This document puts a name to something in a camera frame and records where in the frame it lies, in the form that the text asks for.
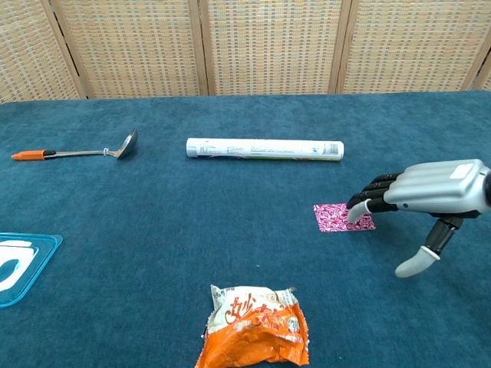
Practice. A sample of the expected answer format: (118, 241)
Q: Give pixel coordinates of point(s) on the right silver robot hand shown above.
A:
(441, 184)

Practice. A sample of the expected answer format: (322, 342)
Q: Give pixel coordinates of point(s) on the pink patterned card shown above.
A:
(333, 218)

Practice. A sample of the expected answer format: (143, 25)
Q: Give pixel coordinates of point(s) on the white printed paper roll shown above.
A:
(264, 149)

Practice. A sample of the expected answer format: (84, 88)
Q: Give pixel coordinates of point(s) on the woven bamboo folding screen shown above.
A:
(268, 46)

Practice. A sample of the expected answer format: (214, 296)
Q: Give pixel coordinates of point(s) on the orange and white snack bag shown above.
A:
(253, 337)

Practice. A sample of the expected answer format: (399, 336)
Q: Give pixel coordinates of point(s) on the teal carpet table cover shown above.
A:
(153, 211)

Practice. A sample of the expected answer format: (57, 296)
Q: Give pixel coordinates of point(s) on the blue translucent plastic lid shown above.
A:
(42, 253)

